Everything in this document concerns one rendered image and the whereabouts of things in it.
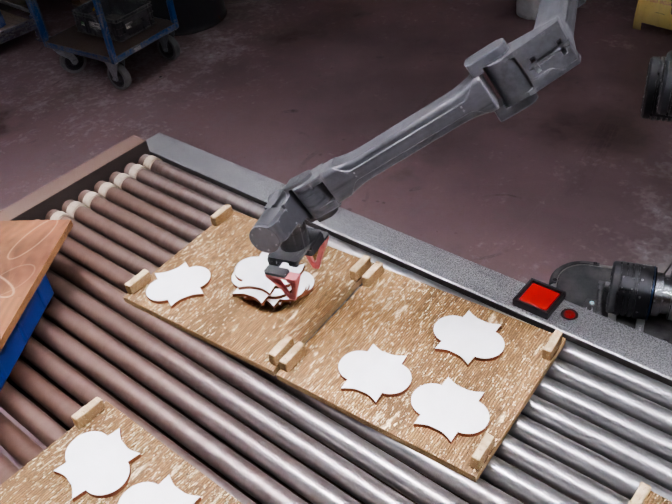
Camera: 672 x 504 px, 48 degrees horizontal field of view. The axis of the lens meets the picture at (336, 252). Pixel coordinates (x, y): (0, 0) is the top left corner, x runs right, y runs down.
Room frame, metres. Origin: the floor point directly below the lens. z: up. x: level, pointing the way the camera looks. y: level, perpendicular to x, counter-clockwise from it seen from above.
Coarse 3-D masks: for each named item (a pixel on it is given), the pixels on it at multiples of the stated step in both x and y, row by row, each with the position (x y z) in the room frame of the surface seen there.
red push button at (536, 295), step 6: (528, 288) 1.10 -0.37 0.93; (534, 288) 1.10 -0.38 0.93; (540, 288) 1.10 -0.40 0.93; (546, 288) 1.10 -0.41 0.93; (528, 294) 1.09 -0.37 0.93; (534, 294) 1.08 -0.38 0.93; (540, 294) 1.08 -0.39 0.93; (546, 294) 1.08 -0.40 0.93; (552, 294) 1.08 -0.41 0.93; (558, 294) 1.08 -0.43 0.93; (522, 300) 1.07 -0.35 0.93; (528, 300) 1.07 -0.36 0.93; (534, 300) 1.07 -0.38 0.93; (540, 300) 1.07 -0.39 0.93; (546, 300) 1.06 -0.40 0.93; (552, 300) 1.06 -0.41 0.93; (540, 306) 1.05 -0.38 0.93; (546, 306) 1.05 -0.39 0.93
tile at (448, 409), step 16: (432, 384) 0.87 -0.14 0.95; (448, 384) 0.87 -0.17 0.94; (416, 400) 0.84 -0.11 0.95; (432, 400) 0.84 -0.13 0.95; (448, 400) 0.84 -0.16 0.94; (464, 400) 0.83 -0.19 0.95; (480, 400) 0.83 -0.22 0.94; (432, 416) 0.81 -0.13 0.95; (448, 416) 0.80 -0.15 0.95; (464, 416) 0.80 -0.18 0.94; (480, 416) 0.79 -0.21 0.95; (448, 432) 0.77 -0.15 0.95; (464, 432) 0.77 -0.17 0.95; (480, 432) 0.77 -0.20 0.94
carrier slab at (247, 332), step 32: (224, 224) 1.43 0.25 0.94; (192, 256) 1.33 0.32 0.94; (224, 256) 1.31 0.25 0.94; (256, 256) 1.30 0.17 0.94; (352, 256) 1.26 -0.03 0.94; (224, 288) 1.21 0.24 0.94; (320, 288) 1.17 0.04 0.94; (352, 288) 1.16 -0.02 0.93; (192, 320) 1.12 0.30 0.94; (224, 320) 1.11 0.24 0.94; (256, 320) 1.10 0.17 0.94; (288, 320) 1.09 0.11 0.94; (320, 320) 1.08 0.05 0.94; (256, 352) 1.01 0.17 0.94
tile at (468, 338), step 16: (448, 320) 1.03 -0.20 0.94; (464, 320) 1.02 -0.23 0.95; (480, 320) 1.02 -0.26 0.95; (448, 336) 0.98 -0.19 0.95; (464, 336) 0.98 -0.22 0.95; (480, 336) 0.97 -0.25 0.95; (496, 336) 0.97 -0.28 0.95; (448, 352) 0.95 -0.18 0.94; (464, 352) 0.94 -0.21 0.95; (480, 352) 0.94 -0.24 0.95; (496, 352) 0.93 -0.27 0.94
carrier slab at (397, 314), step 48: (384, 288) 1.15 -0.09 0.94; (432, 288) 1.13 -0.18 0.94; (336, 336) 1.03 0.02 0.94; (384, 336) 1.01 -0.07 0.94; (432, 336) 1.00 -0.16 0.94; (528, 336) 0.97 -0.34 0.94; (288, 384) 0.93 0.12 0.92; (336, 384) 0.91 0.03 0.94; (480, 384) 0.87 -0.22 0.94; (528, 384) 0.86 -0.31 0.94; (384, 432) 0.80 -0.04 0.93; (432, 432) 0.78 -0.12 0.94
